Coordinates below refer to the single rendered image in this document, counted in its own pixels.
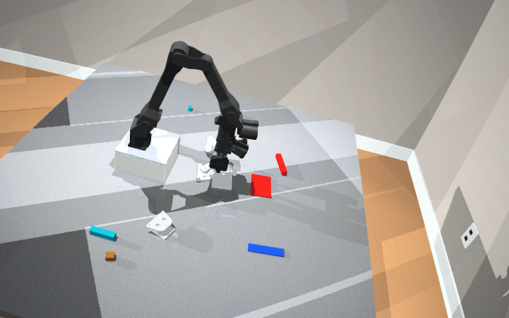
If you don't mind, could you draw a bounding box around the blue flat bar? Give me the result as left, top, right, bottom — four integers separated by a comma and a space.
248, 243, 284, 257

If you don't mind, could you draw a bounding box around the red rectangular bar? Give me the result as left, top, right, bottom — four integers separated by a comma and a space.
276, 154, 288, 175

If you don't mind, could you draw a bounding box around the small brown block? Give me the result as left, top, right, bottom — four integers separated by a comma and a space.
105, 251, 115, 261

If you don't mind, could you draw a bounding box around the cyan rectangular block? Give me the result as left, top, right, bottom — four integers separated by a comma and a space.
89, 226, 117, 242

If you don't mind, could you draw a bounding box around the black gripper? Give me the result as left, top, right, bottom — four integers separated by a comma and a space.
209, 133, 235, 173

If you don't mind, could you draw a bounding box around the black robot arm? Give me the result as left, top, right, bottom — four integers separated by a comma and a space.
128, 41, 258, 158

